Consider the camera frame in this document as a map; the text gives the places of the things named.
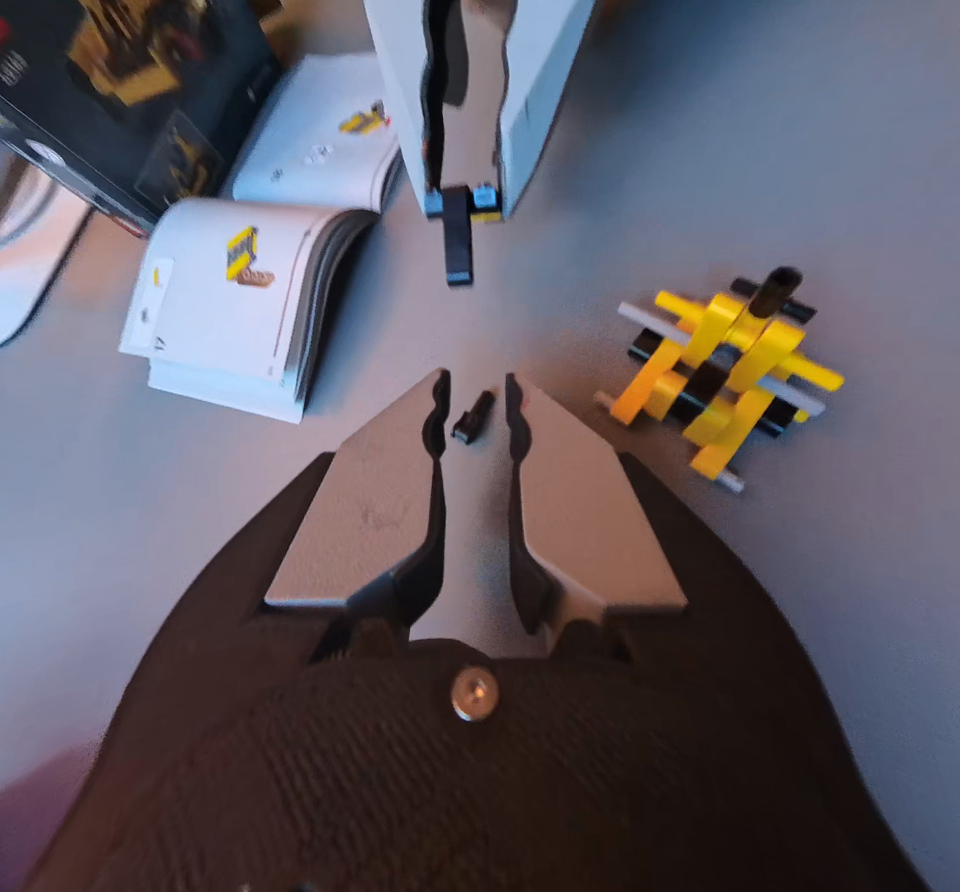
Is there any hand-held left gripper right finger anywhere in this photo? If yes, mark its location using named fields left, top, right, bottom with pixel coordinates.
left=504, top=373, right=690, bottom=636

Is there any pale rounded object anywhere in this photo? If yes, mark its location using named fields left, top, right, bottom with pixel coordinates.
left=0, top=149, right=95, bottom=347

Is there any dark lego box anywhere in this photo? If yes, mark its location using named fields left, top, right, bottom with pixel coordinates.
left=0, top=0, right=286, bottom=237

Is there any yellow lego assembly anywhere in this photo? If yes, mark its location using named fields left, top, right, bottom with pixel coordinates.
left=596, top=267, right=845, bottom=495

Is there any open lego instruction booklet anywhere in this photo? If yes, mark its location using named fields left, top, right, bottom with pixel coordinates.
left=118, top=52, right=406, bottom=425

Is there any black lego assembly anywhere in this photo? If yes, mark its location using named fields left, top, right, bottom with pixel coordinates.
left=423, top=183, right=502, bottom=288

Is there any small black lego pin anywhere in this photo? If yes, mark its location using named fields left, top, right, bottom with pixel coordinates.
left=451, top=388, right=497, bottom=446

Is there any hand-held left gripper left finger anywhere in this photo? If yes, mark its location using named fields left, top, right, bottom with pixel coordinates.
left=264, top=369, right=452, bottom=643

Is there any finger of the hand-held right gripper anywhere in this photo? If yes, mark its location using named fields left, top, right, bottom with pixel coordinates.
left=491, top=0, right=606, bottom=223
left=362, top=0, right=472, bottom=222

